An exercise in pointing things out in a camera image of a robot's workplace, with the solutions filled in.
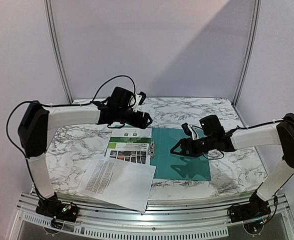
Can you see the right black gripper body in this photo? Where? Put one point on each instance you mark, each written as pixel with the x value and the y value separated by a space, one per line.
pixel 188 145

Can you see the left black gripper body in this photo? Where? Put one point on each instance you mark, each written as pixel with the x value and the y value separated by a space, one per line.
pixel 122 117

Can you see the green map flyer sheet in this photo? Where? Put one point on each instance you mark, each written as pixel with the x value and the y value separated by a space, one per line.
pixel 130 144

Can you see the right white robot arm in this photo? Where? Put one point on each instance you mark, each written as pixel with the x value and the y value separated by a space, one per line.
pixel 278 133

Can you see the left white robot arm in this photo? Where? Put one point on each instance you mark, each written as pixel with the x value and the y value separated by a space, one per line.
pixel 40 122

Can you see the white text paper sheet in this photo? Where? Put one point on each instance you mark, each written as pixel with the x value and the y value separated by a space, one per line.
pixel 118 182

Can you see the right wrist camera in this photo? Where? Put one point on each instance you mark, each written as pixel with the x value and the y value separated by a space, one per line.
pixel 189 131

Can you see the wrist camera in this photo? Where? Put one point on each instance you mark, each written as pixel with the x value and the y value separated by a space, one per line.
pixel 189 131
pixel 138 101

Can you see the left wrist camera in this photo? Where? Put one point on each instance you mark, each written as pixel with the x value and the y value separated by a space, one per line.
pixel 138 101

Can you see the aluminium front rail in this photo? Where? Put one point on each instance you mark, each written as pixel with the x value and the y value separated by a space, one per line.
pixel 186 219

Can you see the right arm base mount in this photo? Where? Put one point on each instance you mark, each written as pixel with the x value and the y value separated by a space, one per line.
pixel 255 209

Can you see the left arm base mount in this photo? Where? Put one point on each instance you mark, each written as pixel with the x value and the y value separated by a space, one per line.
pixel 54 208

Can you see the left aluminium frame post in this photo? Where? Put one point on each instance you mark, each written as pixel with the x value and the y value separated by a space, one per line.
pixel 56 50

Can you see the aluminium frame post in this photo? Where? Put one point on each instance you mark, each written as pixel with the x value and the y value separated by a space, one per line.
pixel 248 53
pixel 56 50

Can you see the right aluminium frame post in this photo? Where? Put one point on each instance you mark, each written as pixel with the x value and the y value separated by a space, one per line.
pixel 248 53

